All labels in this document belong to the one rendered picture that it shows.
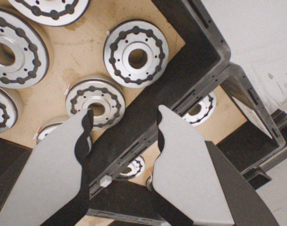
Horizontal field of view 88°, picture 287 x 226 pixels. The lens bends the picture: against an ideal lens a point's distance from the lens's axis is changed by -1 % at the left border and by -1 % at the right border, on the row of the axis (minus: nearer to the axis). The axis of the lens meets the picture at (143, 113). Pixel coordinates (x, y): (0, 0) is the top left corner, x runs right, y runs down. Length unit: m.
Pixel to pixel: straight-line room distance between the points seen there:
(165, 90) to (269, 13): 0.41
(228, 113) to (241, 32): 0.23
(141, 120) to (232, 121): 0.29
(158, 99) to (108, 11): 0.15
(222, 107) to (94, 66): 0.31
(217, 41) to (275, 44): 0.44
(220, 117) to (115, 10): 0.33
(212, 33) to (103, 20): 0.15
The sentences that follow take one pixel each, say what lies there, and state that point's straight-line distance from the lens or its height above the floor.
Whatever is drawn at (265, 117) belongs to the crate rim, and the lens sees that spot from 0.35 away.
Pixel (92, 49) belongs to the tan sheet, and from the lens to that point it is 0.28.
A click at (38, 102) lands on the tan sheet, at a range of 0.33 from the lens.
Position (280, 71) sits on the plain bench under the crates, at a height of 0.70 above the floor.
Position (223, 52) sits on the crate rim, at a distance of 0.22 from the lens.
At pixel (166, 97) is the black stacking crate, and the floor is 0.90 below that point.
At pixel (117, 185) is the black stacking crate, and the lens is 0.48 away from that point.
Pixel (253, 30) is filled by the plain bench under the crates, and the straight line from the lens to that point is 0.56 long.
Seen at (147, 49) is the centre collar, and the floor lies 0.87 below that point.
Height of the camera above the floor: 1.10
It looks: 53 degrees down
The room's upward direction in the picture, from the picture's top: 160 degrees clockwise
